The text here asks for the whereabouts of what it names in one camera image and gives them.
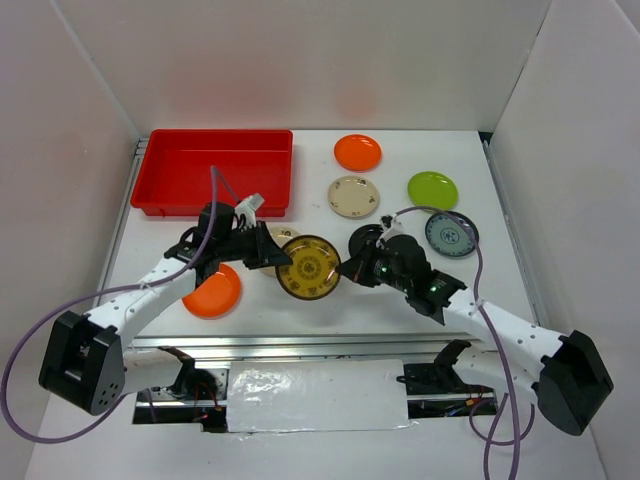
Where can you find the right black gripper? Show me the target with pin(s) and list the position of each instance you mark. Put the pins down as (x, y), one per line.
(357, 267)

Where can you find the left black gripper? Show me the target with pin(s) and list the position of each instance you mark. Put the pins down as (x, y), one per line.
(267, 252)

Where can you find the cream floral plate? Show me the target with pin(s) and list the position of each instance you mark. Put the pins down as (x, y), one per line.
(281, 235)
(353, 197)

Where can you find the black plate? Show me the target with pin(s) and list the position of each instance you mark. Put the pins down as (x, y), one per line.
(366, 233)

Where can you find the yellow patterned plate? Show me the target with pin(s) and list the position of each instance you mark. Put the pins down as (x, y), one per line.
(312, 274)

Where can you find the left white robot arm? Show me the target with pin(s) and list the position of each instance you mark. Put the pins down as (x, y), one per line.
(89, 361)

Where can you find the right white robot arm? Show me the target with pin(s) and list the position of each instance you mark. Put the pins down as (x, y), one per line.
(563, 375)

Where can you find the red plastic bin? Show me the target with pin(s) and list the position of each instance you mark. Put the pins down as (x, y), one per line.
(174, 177)

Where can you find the orange plate near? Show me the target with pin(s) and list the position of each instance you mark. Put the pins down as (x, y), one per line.
(216, 296)

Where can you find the orange plate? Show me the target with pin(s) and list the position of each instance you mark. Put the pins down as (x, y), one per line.
(357, 152)
(216, 296)

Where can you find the green plate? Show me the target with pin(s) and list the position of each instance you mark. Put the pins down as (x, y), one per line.
(430, 188)

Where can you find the orange plate far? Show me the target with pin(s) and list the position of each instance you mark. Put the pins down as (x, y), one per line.
(357, 152)

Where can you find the white foil cover plate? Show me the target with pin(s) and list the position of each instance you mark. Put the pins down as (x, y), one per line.
(309, 396)

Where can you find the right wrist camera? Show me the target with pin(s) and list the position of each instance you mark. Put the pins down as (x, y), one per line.
(391, 227)

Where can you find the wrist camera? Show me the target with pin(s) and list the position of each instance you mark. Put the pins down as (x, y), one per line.
(249, 205)
(391, 227)

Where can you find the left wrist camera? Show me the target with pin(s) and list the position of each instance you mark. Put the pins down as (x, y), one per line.
(249, 205)

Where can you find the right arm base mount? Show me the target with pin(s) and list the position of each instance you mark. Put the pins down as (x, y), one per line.
(434, 390)

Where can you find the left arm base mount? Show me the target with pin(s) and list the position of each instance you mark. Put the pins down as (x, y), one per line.
(201, 401)

